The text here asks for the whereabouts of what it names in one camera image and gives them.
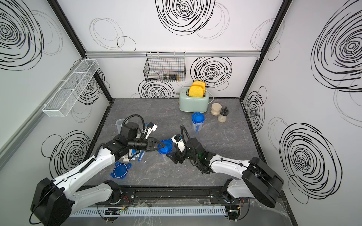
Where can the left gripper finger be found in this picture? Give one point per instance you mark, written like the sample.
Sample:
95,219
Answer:
156,148
157,143

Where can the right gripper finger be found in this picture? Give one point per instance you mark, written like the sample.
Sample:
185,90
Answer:
173,158
171,155

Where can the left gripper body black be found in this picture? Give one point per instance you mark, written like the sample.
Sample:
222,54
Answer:
139,144

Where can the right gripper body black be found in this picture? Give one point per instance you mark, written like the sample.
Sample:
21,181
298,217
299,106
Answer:
186,154

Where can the clear container blue lid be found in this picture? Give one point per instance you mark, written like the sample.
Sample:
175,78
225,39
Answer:
198,120
167,149

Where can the clear plastic container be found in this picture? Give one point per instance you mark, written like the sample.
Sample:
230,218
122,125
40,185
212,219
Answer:
119,124

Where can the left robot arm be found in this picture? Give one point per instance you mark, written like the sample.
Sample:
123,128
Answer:
106,155

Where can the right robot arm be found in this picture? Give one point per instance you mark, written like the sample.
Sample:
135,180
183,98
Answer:
249,178

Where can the blue white toothbrush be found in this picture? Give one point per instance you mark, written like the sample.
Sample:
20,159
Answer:
140,156

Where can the mint green toaster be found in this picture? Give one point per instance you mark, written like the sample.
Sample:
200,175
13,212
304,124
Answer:
192,104

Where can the beige round jar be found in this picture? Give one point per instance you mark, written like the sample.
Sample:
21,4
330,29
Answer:
216,109

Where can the small bottle black cap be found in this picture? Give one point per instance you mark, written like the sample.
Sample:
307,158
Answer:
224,112

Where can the yellow sponge toast front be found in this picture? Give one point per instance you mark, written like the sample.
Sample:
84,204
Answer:
196,91

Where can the yellow sponge toast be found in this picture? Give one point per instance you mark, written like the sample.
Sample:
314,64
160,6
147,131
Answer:
200,83
196,91

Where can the yellow sponge toast back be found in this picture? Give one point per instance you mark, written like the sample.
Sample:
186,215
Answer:
200,83

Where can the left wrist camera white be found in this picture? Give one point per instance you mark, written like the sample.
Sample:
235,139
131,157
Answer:
150,128

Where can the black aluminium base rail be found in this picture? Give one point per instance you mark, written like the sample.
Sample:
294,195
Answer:
169,195

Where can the black wire wall basket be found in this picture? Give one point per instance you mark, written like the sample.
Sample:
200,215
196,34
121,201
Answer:
165,66

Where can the white mesh wall shelf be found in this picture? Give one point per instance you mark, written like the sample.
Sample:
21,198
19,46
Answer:
71,88

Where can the white slotted cable duct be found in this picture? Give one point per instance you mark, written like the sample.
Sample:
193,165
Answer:
151,211

